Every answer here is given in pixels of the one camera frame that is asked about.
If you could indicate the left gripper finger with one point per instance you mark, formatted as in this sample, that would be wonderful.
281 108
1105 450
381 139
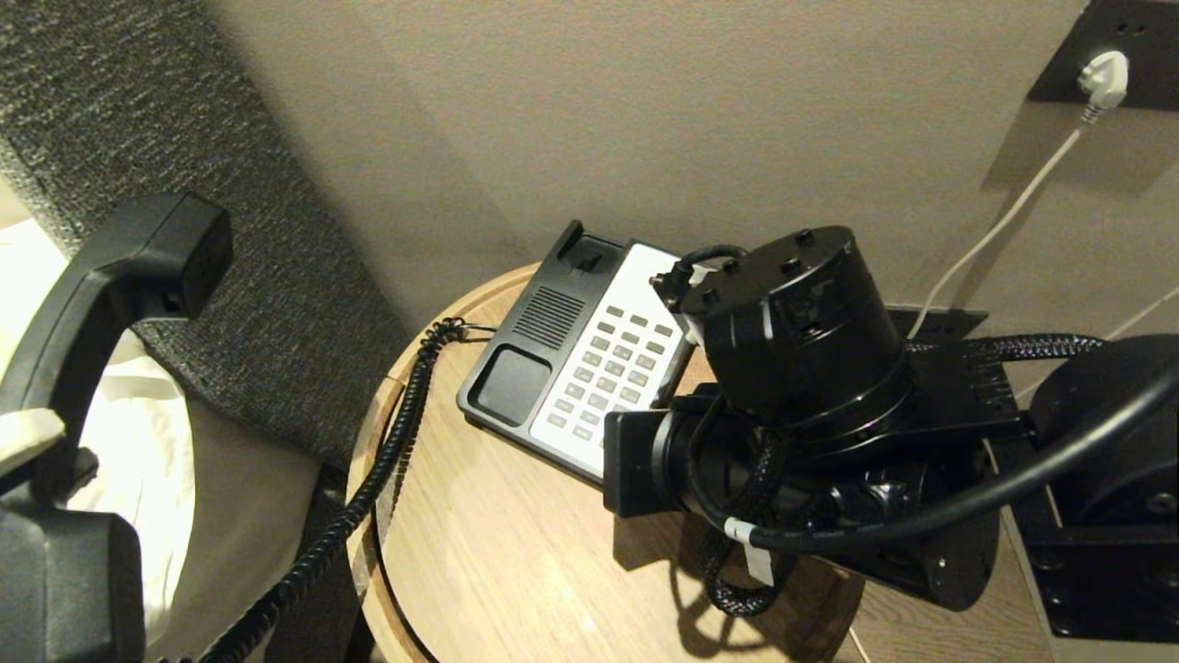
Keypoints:
28 435

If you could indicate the black phone handset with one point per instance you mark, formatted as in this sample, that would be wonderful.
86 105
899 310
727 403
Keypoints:
138 253

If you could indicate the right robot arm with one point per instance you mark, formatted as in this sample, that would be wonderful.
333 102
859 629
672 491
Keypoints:
801 341

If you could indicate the black and white desk phone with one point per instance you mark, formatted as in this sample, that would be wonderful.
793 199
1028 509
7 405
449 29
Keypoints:
603 364

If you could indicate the white pillow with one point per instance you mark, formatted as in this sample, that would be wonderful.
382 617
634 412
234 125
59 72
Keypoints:
152 442

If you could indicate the grey fabric headboard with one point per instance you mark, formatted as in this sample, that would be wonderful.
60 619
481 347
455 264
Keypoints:
230 184

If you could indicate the round wooden side table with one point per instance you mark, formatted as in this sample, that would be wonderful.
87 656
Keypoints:
534 571

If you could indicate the black flat plate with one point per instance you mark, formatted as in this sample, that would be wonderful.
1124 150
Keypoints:
949 322

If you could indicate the white power plug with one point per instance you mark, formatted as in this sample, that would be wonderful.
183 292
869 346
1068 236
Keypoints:
1108 78

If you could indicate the black wall socket panel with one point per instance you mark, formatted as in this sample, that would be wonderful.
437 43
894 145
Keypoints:
1068 55

